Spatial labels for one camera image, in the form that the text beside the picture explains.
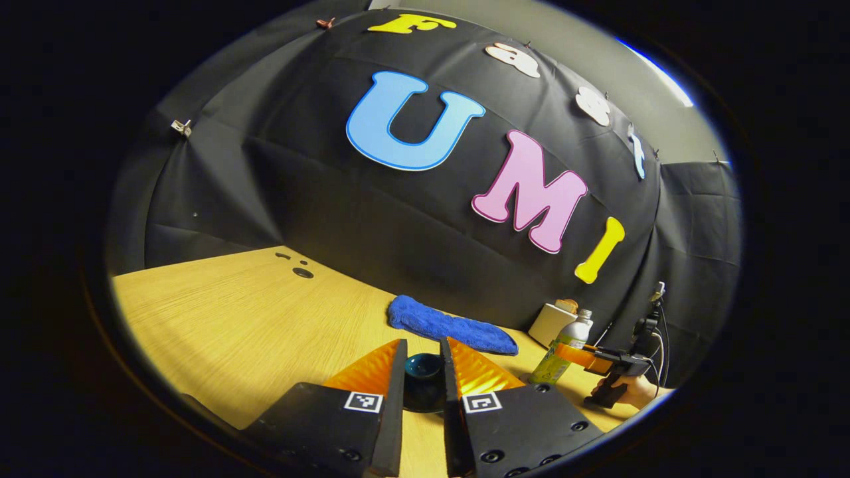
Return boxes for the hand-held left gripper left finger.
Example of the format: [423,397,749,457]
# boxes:
[242,339,408,477]

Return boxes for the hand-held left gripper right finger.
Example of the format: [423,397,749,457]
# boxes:
[440,337,605,478]

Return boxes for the silver green-label water bottle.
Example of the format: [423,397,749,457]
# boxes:
[529,308,594,386]

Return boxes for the white toaster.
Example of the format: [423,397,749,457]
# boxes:
[528,303,578,349]

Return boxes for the blue towel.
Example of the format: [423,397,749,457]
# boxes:
[388,295,519,356]

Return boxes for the black backdrop cloth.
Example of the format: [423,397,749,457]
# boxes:
[106,7,743,389]

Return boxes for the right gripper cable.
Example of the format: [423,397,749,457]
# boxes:
[654,331,671,389]

